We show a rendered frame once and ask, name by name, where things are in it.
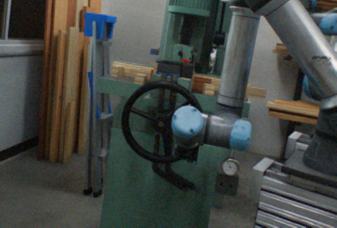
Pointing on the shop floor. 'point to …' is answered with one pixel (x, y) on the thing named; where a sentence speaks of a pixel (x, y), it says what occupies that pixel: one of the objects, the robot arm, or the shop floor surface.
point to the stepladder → (97, 31)
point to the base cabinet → (156, 187)
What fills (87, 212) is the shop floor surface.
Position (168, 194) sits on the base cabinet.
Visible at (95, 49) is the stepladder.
